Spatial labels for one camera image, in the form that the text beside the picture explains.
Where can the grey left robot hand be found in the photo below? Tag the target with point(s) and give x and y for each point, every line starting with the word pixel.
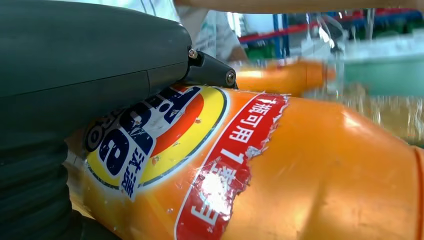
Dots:
pixel 82 59

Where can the person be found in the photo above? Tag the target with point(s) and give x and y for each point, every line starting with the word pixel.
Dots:
pixel 212 33

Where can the green top table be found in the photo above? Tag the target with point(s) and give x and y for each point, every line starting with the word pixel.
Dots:
pixel 384 78

